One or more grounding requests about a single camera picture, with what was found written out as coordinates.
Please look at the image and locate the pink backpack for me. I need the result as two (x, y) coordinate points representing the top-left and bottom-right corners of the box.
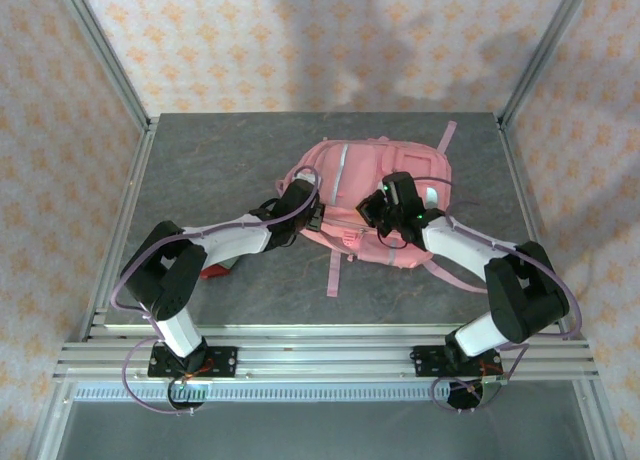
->
(275, 120), (489, 298)

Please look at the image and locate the small circuit board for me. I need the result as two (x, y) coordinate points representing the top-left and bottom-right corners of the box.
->
(167, 374), (211, 414)
(479, 374), (509, 401)

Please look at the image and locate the orange patterned backdrop cloth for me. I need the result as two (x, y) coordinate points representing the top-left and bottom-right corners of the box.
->
(0, 0), (640, 460)

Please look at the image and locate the aluminium side rail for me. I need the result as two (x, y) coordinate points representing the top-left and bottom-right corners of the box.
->
(79, 117), (160, 342)
(496, 117), (569, 339)

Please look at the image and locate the aluminium cross rail beam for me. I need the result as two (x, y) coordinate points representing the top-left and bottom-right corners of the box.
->
(52, 337), (599, 381)

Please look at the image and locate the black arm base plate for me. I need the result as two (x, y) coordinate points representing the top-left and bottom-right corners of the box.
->
(147, 346), (239, 380)
(410, 344), (501, 380)

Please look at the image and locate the grey slotted cable duct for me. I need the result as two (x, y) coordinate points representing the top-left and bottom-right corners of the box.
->
(72, 382), (581, 402)

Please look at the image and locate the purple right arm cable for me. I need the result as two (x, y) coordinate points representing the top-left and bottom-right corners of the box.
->
(414, 176), (584, 416)

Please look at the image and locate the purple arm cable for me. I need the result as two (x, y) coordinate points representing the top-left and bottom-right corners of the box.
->
(110, 165), (321, 416)
(414, 176), (584, 416)

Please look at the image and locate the aluminium upright post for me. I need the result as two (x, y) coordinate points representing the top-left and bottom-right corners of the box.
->
(499, 0), (596, 126)
(52, 0), (151, 131)

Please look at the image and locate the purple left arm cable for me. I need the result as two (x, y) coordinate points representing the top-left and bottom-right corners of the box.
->
(110, 165), (321, 416)

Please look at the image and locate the aluminium lower frame leg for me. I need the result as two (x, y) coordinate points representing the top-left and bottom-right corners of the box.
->
(27, 379), (76, 460)
(574, 379), (619, 460)

